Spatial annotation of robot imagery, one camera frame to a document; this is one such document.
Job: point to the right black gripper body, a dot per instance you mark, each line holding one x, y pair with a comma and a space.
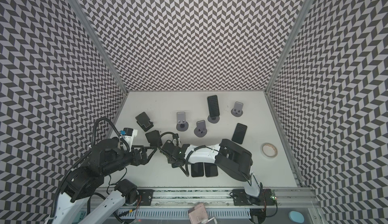
169, 149

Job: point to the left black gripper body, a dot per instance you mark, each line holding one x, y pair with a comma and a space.
135, 160

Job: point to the black stand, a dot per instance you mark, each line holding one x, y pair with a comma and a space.
144, 121
154, 138

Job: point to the grey round phone stand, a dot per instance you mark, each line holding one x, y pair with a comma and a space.
237, 109

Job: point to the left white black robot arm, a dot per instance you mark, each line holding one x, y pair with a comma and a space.
78, 187

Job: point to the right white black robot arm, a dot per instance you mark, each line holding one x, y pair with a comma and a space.
230, 157

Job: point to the grey stand under back-left phone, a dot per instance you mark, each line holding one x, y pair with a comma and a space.
182, 125

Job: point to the grey stand under middle phone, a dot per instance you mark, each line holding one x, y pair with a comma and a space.
200, 130

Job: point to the grey stand under back phone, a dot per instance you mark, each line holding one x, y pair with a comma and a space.
213, 120

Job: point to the pink box at front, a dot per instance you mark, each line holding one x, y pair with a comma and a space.
198, 215

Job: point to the tape roll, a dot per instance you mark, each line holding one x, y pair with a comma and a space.
269, 150

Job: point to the teal round object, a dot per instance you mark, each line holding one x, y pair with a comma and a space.
296, 217

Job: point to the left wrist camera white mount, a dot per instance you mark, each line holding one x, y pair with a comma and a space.
128, 135

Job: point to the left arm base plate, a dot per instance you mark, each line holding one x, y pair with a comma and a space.
145, 197

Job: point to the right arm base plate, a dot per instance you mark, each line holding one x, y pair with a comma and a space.
266, 198

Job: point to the aluminium front rail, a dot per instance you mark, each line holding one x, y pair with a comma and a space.
299, 197

